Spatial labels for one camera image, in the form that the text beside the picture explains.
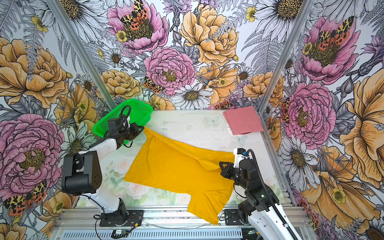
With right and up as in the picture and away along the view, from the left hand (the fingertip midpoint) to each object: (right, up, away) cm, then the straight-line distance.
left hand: (144, 130), depth 94 cm
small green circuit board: (-4, -47, -23) cm, 52 cm away
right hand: (+43, -18, -20) cm, 51 cm away
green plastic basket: (-12, +12, +23) cm, 29 cm away
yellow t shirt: (+10, -20, -1) cm, 22 cm away
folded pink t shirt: (+66, +6, +15) cm, 68 cm away
